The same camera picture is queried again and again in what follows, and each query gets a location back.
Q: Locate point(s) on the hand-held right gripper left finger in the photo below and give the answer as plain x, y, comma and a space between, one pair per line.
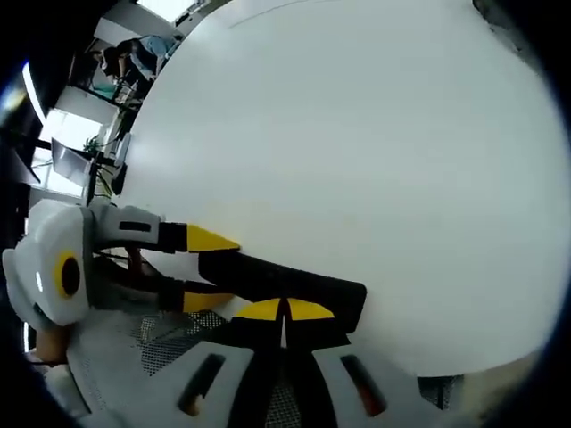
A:
250, 339

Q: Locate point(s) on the computer monitor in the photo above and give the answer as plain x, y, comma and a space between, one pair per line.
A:
69, 162

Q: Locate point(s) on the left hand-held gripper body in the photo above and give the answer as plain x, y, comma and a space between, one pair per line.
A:
53, 267

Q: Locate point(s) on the black remote control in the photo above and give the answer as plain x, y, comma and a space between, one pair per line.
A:
303, 290

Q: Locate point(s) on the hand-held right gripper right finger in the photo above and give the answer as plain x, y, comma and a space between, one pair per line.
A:
321, 339

